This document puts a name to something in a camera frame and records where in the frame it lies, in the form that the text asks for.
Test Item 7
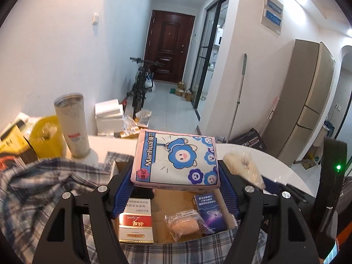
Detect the white foam box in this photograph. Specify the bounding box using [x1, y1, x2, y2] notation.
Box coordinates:
[96, 112, 126, 137]
[95, 99, 124, 119]

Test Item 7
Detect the yellow plastic bag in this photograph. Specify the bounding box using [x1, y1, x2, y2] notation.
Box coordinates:
[30, 115, 68, 160]

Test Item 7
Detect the black cardboard box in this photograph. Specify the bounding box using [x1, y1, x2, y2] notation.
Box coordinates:
[228, 128, 267, 152]

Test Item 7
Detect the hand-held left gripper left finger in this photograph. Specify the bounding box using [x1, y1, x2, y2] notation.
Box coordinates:
[32, 159, 136, 264]

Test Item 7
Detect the clear plastic bag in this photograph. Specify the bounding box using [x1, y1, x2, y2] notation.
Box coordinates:
[135, 109, 152, 128]

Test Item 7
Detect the black yellow box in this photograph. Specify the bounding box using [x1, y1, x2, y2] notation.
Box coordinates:
[0, 124, 38, 163]

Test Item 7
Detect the pink tissue pack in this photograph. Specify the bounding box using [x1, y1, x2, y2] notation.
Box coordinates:
[130, 129, 222, 192]

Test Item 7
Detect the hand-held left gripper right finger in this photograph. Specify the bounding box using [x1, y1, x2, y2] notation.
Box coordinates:
[217, 160, 321, 264]

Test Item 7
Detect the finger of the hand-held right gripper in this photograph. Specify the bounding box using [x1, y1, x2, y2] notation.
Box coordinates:
[263, 178, 317, 207]

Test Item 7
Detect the beige refrigerator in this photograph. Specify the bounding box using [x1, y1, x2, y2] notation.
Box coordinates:
[271, 39, 336, 167]

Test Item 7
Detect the black bicycle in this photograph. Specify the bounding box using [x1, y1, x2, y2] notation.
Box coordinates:
[127, 57, 160, 117]

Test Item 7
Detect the white plastic bag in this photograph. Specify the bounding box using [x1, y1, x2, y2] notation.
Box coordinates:
[145, 73, 157, 92]

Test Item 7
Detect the wall electrical panel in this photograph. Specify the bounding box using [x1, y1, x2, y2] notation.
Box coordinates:
[260, 0, 284, 36]

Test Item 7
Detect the grey mop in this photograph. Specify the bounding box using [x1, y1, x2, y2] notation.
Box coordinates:
[227, 53, 247, 143]

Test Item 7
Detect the flat cardboard box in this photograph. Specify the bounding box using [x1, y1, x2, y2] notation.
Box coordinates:
[292, 153, 317, 170]

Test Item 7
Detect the purple rectangular box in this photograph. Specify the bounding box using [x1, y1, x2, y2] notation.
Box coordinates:
[194, 193, 229, 232]

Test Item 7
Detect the yellow carton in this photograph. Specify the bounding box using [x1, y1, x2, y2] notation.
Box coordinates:
[119, 126, 141, 139]

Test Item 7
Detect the dark red entrance door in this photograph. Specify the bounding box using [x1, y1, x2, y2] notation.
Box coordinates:
[144, 9, 196, 84]

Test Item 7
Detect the black framed glass door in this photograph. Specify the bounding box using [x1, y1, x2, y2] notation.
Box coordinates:
[191, 0, 230, 108]

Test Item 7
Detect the bread bun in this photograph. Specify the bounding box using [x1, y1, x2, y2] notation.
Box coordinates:
[222, 151, 266, 190]
[164, 210, 215, 243]

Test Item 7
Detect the plaid shirt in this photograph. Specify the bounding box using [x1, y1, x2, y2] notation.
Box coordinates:
[0, 151, 268, 264]

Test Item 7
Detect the red white carton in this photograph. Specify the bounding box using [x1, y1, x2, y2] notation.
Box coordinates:
[119, 198, 154, 245]

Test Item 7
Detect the tall white tumbler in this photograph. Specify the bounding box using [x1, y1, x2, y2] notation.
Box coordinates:
[53, 93, 91, 159]

